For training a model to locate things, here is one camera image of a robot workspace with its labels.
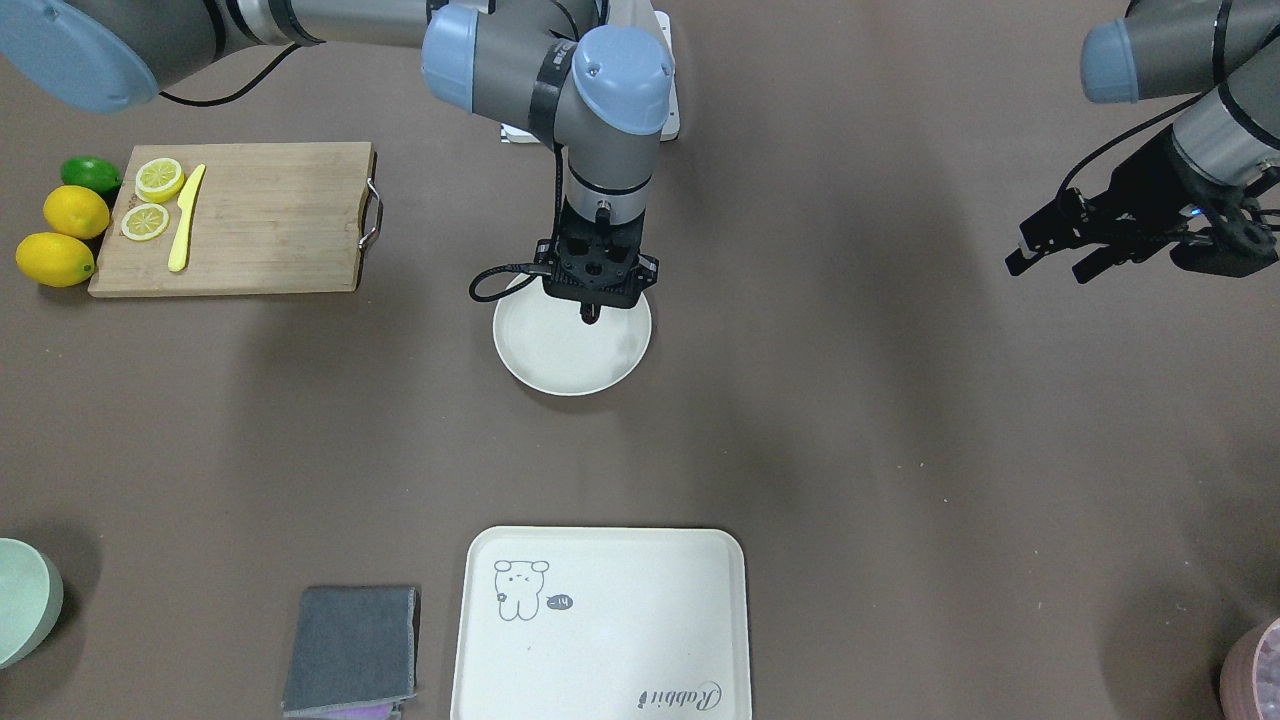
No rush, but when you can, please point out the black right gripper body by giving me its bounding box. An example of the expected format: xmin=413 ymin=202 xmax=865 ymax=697
xmin=532 ymin=200 xmax=659 ymax=309

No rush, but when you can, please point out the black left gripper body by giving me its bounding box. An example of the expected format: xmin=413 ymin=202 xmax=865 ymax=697
xmin=1059 ymin=128 xmax=1245 ymax=263

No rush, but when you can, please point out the cream round plate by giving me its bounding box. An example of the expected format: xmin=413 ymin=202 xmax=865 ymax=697
xmin=492 ymin=282 xmax=653 ymax=396

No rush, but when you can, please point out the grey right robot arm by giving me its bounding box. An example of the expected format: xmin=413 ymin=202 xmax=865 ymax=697
xmin=1 ymin=1 xmax=676 ymax=324

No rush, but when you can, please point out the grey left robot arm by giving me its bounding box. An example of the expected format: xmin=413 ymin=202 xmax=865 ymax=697
xmin=1005 ymin=1 xmax=1279 ymax=283

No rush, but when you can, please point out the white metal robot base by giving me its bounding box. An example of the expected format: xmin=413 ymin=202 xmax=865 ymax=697
xmin=570 ymin=1 xmax=680 ymax=141

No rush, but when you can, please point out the cream rabbit tray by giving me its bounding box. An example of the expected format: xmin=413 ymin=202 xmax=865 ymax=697
xmin=451 ymin=527 xmax=753 ymax=719

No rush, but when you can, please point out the wooden cutting board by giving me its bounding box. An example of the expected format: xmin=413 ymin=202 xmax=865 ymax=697
xmin=88 ymin=142 xmax=379 ymax=299

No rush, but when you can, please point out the grey folded cloth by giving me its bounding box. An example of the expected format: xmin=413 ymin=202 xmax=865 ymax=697
xmin=282 ymin=585 xmax=419 ymax=719

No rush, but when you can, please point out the yellow plastic knife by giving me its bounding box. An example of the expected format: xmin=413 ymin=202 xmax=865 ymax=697
xmin=166 ymin=163 xmax=207 ymax=274

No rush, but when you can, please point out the upper lemon slice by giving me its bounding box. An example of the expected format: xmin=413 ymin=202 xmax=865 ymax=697
xmin=134 ymin=158 xmax=187 ymax=205

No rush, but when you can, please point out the lemon slice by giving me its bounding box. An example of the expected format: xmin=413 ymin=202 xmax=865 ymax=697
xmin=134 ymin=158 xmax=187 ymax=205
xmin=118 ymin=202 xmax=172 ymax=242

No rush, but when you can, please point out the lower lemon slice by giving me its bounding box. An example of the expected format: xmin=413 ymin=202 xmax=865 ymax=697
xmin=118 ymin=202 xmax=172 ymax=242

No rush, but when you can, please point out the pink container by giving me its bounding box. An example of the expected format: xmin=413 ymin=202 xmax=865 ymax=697
xmin=1219 ymin=618 xmax=1279 ymax=719

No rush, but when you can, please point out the green lime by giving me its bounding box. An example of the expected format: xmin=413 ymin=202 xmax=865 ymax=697
xmin=59 ymin=155 xmax=123 ymax=196

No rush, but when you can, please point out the upper yellow lemon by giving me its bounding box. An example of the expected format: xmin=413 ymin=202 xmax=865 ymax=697
xmin=42 ymin=184 xmax=110 ymax=240

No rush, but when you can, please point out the yellow lemon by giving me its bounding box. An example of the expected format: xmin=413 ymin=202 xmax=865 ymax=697
xmin=42 ymin=184 xmax=110 ymax=240
xmin=15 ymin=232 xmax=97 ymax=288

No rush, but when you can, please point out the lower yellow lemon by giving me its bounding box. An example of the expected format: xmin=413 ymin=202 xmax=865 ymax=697
xmin=15 ymin=232 xmax=97 ymax=288

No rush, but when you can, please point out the light green bowl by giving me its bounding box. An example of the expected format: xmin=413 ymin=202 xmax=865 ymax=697
xmin=1 ymin=538 xmax=64 ymax=669

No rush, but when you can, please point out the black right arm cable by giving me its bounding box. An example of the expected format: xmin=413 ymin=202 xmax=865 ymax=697
xmin=468 ymin=260 xmax=553 ymax=305

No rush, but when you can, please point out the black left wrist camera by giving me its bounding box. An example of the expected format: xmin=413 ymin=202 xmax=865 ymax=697
xmin=1170 ymin=188 xmax=1277 ymax=278

